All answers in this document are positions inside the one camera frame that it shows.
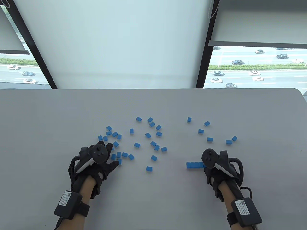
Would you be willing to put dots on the person's right hand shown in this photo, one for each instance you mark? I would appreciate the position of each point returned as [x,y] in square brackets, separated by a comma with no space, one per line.
[211,176]

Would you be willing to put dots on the person's left hand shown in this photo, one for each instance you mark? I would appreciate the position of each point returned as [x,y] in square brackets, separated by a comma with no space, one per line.
[110,167]

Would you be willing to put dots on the blue mahjong tile wall row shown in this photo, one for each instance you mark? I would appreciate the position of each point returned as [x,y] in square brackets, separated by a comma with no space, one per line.
[193,165]

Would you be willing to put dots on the blue mahjong tiles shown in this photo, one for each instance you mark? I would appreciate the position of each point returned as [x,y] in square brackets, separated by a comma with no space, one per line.
[137,144]

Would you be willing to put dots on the person's left forearm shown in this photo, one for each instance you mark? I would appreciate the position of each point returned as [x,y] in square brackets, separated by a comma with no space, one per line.
[89,185]

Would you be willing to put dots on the person's right forearm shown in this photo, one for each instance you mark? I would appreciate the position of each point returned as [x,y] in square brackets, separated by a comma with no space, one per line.
[226,194]

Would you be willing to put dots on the black and white hand controller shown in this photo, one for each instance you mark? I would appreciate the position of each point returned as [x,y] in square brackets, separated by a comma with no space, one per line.
[209,158]
[99,153]

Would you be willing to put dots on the green roadside hedge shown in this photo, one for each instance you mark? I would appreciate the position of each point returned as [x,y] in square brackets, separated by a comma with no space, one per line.
[251,67]
[14,61]

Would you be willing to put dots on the wide white roller blind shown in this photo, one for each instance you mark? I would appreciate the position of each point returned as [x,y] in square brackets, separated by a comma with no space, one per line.
[120,43]

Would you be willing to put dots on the grey roller blind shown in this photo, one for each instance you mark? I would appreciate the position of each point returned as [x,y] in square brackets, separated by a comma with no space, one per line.
[259,21]
[7,40]

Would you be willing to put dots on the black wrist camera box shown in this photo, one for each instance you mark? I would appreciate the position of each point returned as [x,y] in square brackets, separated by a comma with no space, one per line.
[70,207]
[250,214]

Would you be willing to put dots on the black window frame post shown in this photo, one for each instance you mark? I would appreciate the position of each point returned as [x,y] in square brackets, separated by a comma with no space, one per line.
[33,48]
[206,52]

